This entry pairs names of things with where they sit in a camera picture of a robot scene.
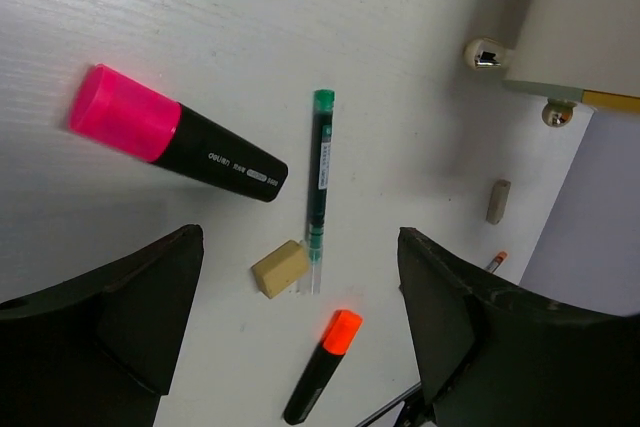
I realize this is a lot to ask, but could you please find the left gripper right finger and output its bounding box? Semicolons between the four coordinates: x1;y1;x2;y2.
397;227;639;426

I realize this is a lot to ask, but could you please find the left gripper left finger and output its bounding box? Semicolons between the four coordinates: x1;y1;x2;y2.
1;224;204;426

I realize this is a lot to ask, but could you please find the orange highlighter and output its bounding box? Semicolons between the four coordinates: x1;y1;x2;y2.
283;309;363;426

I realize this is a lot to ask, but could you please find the pink highlighter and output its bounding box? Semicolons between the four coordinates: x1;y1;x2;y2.
69;64;288;202

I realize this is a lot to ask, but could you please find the red ink pen refill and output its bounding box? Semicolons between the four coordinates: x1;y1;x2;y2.
485;251;508;273

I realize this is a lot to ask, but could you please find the grey eraser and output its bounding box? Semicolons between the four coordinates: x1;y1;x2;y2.
485;179;511;225

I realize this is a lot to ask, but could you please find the tan eraser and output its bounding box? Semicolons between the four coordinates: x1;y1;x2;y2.
251;240;309;299

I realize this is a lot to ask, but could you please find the grey-green bottom drawer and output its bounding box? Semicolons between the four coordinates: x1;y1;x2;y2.
502;79;584;103

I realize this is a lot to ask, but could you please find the yellow middle drawer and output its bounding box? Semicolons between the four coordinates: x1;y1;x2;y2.
581;90;640;115

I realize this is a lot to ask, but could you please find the green ink pen refill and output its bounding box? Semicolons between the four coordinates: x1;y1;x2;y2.
301;89;335;295

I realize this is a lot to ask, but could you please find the round beige drawer organizer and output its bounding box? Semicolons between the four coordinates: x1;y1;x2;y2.
464;0;639;128

